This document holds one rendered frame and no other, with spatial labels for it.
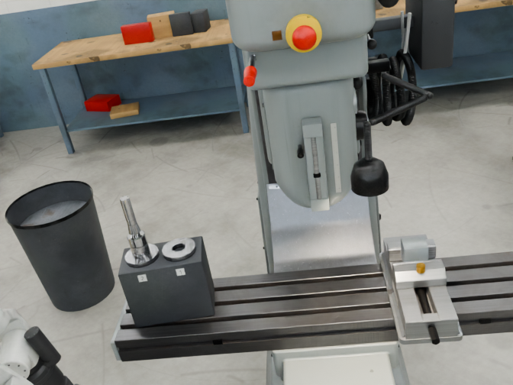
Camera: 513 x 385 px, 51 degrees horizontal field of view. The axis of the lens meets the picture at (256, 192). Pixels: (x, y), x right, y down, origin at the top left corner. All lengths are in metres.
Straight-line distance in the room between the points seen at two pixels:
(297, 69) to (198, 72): 4.62
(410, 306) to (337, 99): 0.55
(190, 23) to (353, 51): 3.99
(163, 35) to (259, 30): 4.17
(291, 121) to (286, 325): 0.56
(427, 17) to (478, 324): 0.77
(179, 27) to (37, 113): 2.05
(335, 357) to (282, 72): 0.79
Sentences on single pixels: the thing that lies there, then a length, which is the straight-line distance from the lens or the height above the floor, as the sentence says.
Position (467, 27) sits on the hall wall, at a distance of 5.79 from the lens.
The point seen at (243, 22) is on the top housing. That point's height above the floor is 1.79.
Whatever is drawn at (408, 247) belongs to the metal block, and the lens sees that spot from 1.45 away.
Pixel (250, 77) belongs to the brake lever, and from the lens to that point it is 0.94.
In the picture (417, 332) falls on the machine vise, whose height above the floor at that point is 1.02.
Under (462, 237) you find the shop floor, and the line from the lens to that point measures 3.44.
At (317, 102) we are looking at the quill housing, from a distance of 1.14.
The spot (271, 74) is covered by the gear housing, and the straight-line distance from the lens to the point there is 1.08.
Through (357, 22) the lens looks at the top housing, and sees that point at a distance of 0.97.
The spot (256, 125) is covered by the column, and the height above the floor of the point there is 1.35.
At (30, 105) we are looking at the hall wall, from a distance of 6.30.
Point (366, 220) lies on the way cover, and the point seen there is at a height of 1.01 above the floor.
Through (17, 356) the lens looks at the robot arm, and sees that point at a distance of 1.27.
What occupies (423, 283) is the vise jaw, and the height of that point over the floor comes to 1.07.
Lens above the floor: 2.00
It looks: 30 degrees down
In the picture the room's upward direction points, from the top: 9 degrees counter-clockwise
